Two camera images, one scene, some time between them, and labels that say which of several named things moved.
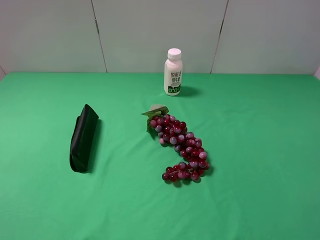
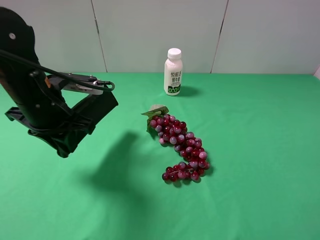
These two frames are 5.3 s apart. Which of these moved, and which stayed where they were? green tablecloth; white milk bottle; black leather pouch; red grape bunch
Moved: black leather pouch
Stayed: white milk bottle; green tablecloth; red grape bunch
